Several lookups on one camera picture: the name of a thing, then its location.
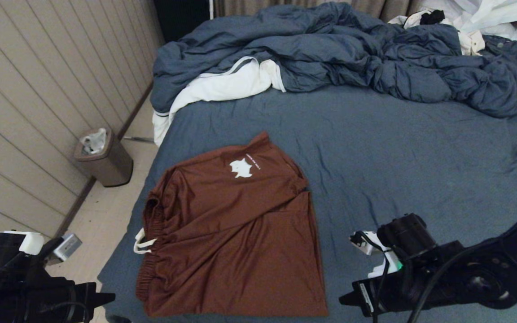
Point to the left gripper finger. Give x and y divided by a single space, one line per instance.
102 294
102 300

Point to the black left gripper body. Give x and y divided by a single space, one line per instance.
16 296

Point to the blue bed sheet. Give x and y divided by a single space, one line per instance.
397 157

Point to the small black garment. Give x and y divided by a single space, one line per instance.
433 17

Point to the crumpled blue duvet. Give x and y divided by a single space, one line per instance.
330 45

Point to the white crumpled garment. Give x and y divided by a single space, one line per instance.
487 13

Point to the clear plastic bin bag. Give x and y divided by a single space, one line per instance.
94 141

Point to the blue denim garment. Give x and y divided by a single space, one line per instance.
505 44

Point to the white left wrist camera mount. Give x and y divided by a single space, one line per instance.
32 242

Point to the cream buttoned shirt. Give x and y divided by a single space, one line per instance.
471 42

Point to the brown trash bin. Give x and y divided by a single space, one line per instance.
115 168

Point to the beige curtain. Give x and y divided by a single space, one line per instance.
240 5

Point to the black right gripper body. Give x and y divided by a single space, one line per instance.
409 233

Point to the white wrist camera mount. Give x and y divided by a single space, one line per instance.
32 242
391 262

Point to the thin metal rod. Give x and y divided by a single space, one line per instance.
139 139

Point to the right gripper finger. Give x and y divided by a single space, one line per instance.
353 297
352 303

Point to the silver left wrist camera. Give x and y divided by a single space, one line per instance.
66 247

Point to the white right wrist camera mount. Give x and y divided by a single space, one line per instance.
391 262

